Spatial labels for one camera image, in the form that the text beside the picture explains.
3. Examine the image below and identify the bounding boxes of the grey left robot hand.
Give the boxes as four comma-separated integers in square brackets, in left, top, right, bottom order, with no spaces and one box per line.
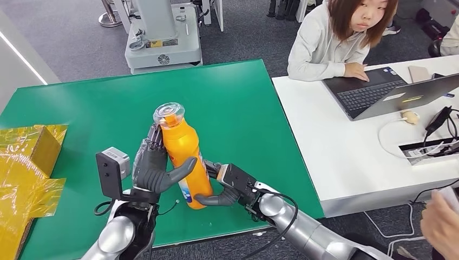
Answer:
[132,123,198,195]

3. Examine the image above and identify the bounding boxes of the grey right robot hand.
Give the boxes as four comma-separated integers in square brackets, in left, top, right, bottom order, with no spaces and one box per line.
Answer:
[194,159,241,208]

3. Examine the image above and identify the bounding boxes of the orange bottle with clear cap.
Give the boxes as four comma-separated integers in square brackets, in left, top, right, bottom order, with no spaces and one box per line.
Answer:
[153,102,215,211]

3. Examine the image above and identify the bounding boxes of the cardboard box with gold foil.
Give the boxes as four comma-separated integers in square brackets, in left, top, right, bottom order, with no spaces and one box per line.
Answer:
[0,124,69,260]

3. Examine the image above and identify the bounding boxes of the grey white machine base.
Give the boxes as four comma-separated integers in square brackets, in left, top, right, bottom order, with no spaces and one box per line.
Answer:
[123,0,204,75]

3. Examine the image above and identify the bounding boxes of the metal stanchion base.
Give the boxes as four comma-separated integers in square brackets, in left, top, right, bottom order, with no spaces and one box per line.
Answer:
[98,0,123,28]

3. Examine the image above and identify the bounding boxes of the white furniture leg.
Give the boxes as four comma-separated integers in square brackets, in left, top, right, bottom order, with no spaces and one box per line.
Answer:
[200,0,225,33]

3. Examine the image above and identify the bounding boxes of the dark grey laptop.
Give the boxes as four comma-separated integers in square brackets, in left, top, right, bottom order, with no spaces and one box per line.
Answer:
[323,66,459,122]

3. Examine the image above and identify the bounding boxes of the seated person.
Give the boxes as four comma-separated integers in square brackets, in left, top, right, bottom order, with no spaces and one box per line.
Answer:
[286,0,399,82]

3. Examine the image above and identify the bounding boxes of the beige round small object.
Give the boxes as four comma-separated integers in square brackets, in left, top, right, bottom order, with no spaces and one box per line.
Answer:
[401,110,421,126]

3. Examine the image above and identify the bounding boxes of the desk socket tray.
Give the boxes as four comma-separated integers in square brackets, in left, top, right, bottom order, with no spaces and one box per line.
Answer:
[398,137,459,166]

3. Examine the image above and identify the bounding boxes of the person's hand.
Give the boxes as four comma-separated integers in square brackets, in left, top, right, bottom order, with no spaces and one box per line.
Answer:
[420,189,459,260]

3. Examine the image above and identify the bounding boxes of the black power adapter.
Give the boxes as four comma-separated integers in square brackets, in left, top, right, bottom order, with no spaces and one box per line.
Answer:
[424,106,453,137]

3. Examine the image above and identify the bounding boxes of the white paper sheet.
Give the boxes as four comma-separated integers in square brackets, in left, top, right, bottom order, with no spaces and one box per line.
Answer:
[439,186,459,216]

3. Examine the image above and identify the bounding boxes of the beige flat case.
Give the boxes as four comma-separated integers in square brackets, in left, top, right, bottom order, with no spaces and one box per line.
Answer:
[408,66,432,83]

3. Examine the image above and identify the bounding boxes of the black bag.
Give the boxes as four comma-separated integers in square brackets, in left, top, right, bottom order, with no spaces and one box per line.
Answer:
[415,8,450,41]

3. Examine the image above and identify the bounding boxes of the person in pale top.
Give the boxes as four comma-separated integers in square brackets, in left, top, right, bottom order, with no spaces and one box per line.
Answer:
[440,15,459,57]

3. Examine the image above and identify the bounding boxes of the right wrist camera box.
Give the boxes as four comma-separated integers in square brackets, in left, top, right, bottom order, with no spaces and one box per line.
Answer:
[217,163,260,207]

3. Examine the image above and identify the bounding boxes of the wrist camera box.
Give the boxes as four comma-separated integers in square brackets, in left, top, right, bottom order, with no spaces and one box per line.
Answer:
[217,163,260,207]
[95,146,131,200]

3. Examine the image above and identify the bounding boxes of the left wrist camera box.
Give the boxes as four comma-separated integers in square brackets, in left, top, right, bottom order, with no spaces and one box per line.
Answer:
[95,146,131,200]

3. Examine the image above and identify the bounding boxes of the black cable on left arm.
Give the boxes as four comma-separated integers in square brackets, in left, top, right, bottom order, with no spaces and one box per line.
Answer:
[94,200,113,217]

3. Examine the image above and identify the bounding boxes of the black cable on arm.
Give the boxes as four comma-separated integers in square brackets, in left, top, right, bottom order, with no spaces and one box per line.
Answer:
[94,200,113,217]
[239,189,299,260]

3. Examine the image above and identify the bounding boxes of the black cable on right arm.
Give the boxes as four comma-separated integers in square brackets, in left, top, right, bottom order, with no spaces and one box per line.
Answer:
[239,189,299,260]

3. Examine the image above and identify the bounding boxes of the white cable on floor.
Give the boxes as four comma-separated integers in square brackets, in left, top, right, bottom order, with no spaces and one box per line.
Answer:
[363,204,428,256]

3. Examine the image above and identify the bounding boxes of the white cable on desk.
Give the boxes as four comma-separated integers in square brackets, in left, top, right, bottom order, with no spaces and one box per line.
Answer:
[377,118,459,160]

